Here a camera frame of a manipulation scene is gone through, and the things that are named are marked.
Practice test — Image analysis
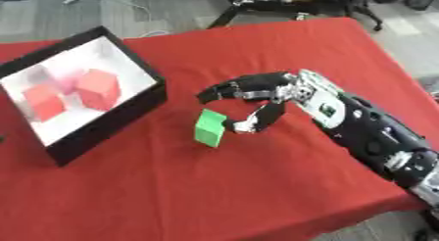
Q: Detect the large red cube block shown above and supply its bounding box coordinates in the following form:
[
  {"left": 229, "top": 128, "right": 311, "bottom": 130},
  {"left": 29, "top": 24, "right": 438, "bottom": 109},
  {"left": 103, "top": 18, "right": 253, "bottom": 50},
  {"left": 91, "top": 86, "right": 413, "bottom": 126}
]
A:
[{"left": 73, "top": 69, "right": 123, "bottom": 113}]

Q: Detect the green cube block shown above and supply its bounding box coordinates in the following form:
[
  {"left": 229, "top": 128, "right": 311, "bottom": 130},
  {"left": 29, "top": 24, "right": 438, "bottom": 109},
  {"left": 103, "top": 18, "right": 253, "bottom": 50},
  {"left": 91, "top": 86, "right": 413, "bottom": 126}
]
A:
[{"left": 193, "top": 108, "right": 228, "bottom": 149}]

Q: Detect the black chair base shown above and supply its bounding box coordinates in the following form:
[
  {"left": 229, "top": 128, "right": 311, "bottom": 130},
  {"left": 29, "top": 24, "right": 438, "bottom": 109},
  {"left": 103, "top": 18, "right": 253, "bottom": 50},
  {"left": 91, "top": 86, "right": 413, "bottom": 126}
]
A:
[{"left": 206, "top": 0, "right": 384, "bottom": 32}]

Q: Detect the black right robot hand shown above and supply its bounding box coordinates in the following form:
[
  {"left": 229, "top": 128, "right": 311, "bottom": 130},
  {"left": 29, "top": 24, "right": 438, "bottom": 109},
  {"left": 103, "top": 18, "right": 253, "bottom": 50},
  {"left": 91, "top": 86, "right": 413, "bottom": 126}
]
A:
[{"left": 195, "top": 71, "right": 301, "bottom": 135}]

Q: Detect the black box white inside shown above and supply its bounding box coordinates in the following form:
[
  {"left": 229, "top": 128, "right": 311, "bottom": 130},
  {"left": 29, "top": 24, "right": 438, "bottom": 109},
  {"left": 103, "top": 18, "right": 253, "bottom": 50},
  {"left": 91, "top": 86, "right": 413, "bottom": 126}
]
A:
[{"left": 0, "top": 25, "right": 171, "bottom": 168}]

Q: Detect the small red cube block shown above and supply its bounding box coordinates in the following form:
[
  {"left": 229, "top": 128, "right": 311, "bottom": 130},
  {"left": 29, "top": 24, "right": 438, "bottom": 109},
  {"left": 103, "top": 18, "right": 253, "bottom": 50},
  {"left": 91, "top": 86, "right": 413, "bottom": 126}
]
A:
[{"left": 22, "top": 84, "right": 68, "bottom": 122}]

